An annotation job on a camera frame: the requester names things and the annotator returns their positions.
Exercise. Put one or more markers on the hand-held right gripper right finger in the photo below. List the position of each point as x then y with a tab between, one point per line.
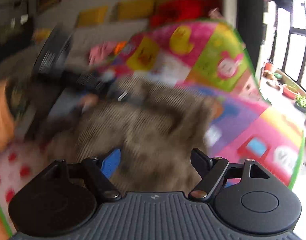
200	161

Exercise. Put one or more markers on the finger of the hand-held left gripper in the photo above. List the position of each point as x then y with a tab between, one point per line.
123	96

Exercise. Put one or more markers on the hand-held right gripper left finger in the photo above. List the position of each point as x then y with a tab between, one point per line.
110	165

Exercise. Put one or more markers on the grey sofa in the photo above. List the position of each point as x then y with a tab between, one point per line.
93	35

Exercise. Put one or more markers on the pink cloth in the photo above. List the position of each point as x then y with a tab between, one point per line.
101	52

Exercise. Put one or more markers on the orange toy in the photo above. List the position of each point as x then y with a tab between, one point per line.
120	47

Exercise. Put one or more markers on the yellow cushion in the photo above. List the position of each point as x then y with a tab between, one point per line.
93	16
135	8

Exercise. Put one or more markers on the red plush toy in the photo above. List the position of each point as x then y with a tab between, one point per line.
183	11

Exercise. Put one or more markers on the small beige ornament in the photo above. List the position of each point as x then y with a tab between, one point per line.
273	84

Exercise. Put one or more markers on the colourful cartoon play mat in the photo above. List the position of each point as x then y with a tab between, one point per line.
218	50

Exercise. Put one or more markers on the pink plant bowl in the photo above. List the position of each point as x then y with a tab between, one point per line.
290	92

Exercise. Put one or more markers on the terracotta pot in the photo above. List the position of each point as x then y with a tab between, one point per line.
270	66

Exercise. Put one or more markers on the green plant in black pot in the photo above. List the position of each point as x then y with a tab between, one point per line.
302	102

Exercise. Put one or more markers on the pink plush toy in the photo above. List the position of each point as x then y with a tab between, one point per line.
215	13

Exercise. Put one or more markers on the dark curtain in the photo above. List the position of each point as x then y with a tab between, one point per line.
250	25

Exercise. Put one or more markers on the black window frame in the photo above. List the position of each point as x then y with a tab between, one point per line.
286	52

